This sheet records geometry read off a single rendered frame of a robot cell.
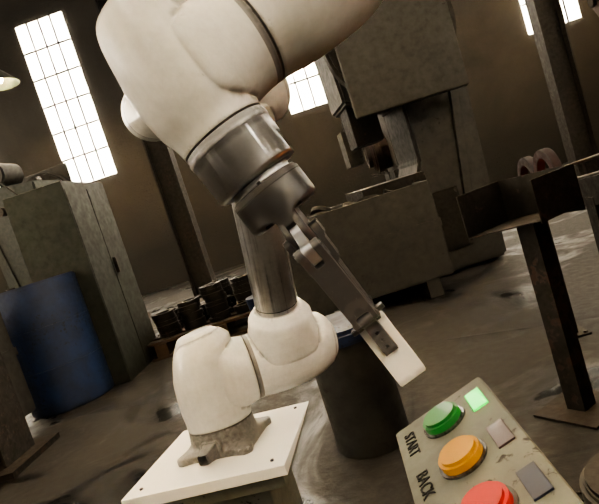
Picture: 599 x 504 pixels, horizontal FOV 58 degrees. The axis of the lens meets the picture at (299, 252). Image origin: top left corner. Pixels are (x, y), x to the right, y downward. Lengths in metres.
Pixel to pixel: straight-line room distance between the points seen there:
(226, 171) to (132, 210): 11.39
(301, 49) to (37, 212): 3.75
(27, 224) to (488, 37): 9.66
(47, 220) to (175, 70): 3.71
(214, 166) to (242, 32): 0.12
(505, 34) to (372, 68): 8.38
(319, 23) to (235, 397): 0.90
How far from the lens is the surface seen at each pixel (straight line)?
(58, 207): 4.13
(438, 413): 0.57
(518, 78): 11.94
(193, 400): 1.25
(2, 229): 8.82
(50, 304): 3.93
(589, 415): 1.84
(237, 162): 0.48
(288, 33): 0.52
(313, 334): 1.26
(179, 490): 1.22
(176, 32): 0.50
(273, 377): 1.26
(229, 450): 1.26
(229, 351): 1.25
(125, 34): 0.52
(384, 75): 3.79
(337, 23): 0.55
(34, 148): 12.75
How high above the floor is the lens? 0.85
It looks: 5 degrees down
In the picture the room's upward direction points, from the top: 18 degrees counter-clockwise
